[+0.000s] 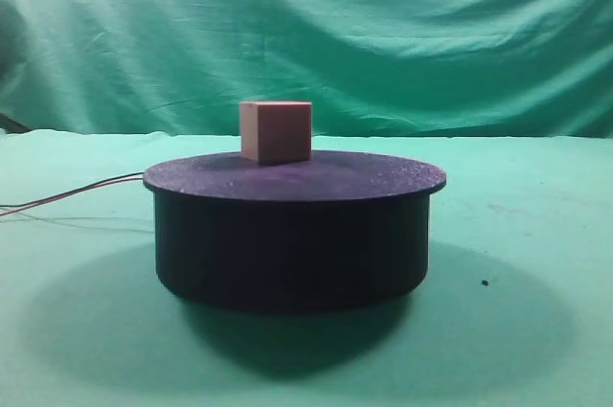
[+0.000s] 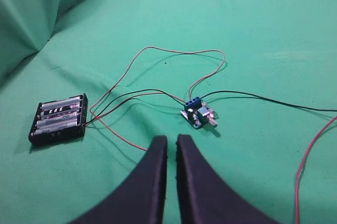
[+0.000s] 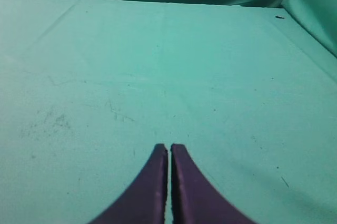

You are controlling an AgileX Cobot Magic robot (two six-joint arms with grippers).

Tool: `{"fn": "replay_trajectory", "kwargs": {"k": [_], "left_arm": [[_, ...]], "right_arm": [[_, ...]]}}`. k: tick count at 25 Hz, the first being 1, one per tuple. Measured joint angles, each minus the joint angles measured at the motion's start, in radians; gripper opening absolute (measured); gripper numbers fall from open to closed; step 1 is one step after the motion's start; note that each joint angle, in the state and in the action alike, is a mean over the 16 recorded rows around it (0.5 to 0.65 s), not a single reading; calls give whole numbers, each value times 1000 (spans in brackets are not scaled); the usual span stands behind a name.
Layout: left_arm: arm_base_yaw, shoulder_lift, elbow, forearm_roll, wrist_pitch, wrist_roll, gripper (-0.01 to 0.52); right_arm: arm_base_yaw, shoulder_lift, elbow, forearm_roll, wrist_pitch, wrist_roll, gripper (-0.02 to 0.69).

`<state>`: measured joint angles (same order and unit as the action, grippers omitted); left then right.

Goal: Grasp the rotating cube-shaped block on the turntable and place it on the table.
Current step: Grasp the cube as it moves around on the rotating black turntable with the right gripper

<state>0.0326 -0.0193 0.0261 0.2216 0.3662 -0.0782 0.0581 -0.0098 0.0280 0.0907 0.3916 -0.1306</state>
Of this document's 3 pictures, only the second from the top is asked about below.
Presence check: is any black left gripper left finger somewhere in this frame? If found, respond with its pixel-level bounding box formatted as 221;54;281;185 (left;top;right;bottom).
71;135;167;223

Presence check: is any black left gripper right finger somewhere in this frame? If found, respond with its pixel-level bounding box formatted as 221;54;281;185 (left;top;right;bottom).
176;134;277;223

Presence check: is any blue motor controller board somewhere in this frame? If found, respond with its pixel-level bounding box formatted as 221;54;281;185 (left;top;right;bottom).
180;97;218;130

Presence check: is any silver aa battery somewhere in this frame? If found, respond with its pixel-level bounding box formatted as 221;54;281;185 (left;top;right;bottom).
30;120;77;136
36;112;77;129
41;96;81;111

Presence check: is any black battery holder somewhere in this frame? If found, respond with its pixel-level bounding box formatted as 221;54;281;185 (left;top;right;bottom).
28;93;88;147

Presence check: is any silver AA battery top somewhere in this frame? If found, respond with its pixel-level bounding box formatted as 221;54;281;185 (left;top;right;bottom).
41;96;81;111

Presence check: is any silver AA battery bottom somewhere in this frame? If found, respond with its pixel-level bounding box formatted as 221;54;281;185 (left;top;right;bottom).
30;120;77;136

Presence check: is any black striped AA battery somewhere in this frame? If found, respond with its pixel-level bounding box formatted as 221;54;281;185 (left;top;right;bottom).
39;104;80;120

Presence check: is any black wire from holder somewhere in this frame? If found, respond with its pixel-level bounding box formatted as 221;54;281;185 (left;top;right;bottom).
83;89;186;125

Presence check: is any black wire to turntable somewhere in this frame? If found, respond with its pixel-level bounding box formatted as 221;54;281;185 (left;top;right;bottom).
202;91;337;112

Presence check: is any red wire to turntable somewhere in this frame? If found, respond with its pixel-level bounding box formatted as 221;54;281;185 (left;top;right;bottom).
294;115;337;224

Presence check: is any red wire looped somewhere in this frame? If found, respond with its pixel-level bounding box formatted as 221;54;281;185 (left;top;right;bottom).
90;46;227;152

